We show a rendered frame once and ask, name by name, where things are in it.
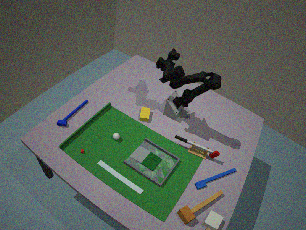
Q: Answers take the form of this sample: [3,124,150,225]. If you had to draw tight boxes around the light grey flat bar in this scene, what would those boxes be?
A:
[97,160,144,194]

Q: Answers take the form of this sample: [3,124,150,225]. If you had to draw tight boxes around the white golf ball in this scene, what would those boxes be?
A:
[113,133,120,140]

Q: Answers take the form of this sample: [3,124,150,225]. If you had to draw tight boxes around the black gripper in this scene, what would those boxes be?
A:
[161,48,180,71]

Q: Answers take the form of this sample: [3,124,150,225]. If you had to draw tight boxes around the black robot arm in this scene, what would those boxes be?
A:
[156,57,221,108]

